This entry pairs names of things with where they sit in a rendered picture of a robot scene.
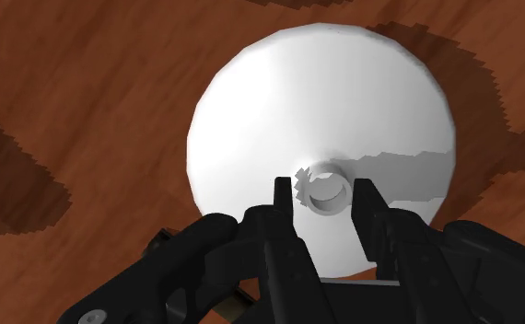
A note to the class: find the white round vase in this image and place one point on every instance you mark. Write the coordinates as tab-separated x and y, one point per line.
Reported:
316	112

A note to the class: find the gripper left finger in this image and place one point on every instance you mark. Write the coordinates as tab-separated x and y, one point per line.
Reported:
271	251

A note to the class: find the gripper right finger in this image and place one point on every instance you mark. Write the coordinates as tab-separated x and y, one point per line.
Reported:
406	251

